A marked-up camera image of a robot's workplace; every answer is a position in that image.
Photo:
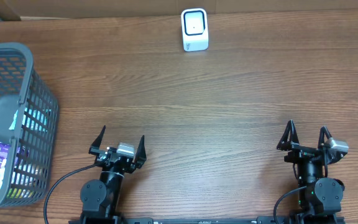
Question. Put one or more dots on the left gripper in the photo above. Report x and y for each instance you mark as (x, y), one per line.
(104, 154)

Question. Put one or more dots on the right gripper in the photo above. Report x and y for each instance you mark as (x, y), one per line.
(286, 145)

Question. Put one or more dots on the teal wet wipes pack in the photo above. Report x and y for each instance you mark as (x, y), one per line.
(36, 120)

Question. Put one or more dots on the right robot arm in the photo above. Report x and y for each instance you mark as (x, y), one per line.
(319, 196)

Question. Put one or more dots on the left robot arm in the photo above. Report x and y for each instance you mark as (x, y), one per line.
(100, 196)

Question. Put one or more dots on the white barcode scanner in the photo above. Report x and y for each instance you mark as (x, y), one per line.
(194, 28)

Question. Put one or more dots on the grey plastic shopping basket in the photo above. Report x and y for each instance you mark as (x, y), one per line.
(29, 160)

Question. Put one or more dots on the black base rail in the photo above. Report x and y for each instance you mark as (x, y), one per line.
(147, 220)

